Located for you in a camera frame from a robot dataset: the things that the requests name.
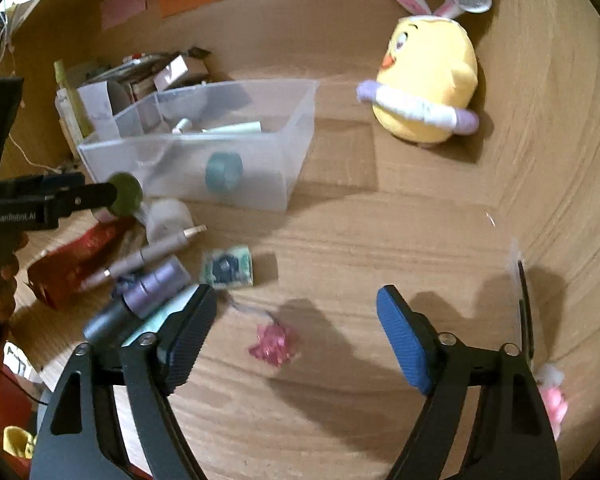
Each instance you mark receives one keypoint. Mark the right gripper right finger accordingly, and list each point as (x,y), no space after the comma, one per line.
(410,335)

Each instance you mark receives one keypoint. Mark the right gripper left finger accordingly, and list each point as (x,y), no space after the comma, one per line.
(186,332)

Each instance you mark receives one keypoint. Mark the purple capped dark tube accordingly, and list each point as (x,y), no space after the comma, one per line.
(126,313)

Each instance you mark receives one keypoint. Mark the red foil packet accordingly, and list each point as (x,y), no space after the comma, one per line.
(58,276)

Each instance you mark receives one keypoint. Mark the silver grey pen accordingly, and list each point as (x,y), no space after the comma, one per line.
(148,254)

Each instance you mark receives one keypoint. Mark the pink white-capped tube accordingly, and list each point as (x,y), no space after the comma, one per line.
(184,125)

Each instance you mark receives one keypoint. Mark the teal tape roll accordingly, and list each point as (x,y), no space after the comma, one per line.
(224,172)

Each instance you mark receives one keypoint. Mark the white green toothpaste tube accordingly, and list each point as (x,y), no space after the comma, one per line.
(240,127)

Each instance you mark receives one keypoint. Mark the person left hand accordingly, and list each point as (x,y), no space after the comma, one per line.
(5,279)

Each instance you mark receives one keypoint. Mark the pink crumpled wrapper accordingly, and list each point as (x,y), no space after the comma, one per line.
(276,344)

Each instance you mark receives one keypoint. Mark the small dark blue packet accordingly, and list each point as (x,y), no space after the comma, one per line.
(227,268)

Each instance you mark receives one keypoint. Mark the white printed paper sheet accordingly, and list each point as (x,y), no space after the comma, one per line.
(102,101)

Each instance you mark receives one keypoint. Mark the white round jar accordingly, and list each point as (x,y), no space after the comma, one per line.
(166,217)

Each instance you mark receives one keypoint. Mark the white markers stack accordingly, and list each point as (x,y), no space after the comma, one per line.
(136,68)

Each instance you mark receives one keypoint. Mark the small pink white box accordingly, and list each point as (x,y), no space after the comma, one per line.
(182,70)

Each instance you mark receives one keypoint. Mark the clear plastic storage bin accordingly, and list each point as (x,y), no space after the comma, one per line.
(173,165)

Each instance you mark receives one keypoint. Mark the pink sticky paper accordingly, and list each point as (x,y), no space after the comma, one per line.
(117,12)

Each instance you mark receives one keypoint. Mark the yellow chick plush toy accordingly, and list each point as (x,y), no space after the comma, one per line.
(428,75)

